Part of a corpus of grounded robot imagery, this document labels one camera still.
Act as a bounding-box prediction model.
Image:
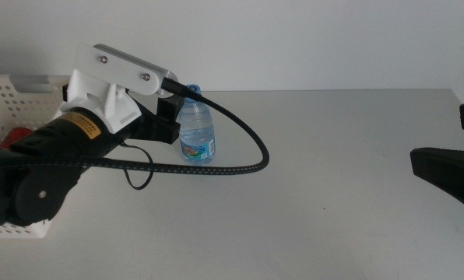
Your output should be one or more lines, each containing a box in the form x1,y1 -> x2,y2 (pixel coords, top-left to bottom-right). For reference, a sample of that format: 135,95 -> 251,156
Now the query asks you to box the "left thick braided black cable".
0,76 -> 271,176

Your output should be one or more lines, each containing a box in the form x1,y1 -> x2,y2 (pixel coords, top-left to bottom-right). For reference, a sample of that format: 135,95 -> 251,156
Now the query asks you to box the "left thin black wire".
118,140 -> 156,191

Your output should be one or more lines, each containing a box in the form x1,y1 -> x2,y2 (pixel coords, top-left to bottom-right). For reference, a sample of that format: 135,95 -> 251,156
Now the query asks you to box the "white perforated plastic basket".
0,74 -> 74,240

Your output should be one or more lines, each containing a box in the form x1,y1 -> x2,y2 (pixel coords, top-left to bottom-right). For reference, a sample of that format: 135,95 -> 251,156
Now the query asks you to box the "clear water bottle blue cap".
178,83 -> 217,166

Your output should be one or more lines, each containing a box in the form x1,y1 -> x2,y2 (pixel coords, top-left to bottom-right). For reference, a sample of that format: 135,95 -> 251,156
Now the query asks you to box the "red soda can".
0,126 -> 34,150

